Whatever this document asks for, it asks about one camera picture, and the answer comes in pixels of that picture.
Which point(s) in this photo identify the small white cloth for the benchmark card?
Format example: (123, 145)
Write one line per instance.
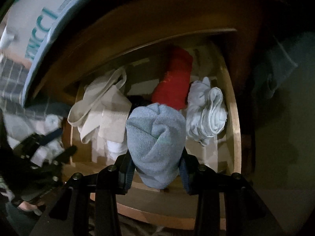
(115, 150)

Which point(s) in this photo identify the white sock bundle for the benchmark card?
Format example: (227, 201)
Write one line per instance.
(209, 113)

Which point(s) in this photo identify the grey sock bundle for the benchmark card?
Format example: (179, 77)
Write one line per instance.
(155, 142)

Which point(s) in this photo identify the wooden nightstand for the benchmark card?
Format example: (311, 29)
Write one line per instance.
(147, 17)

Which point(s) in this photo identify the beige stockings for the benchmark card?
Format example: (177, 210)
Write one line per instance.
(108, 110)

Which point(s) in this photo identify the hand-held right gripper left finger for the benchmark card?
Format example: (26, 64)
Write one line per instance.
(126, 177)

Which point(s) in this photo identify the white plastic bag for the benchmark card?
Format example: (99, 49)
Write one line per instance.
(46, 150)

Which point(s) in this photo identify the white shoe box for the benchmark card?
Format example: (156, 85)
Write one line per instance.
(37, 12)

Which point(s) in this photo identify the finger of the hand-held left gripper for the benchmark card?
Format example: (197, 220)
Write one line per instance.
(53, 135)
(66, 153)

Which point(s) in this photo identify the blue checked cloth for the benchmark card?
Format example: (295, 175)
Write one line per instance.
(273, 64)

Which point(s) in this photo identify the red sock bundle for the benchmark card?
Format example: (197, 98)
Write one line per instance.
(174, 78)

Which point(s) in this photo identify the grey plaid pillow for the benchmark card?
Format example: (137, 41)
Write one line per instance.
(12, 78)

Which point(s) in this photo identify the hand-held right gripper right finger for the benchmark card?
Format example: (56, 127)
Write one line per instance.
(185, 179)

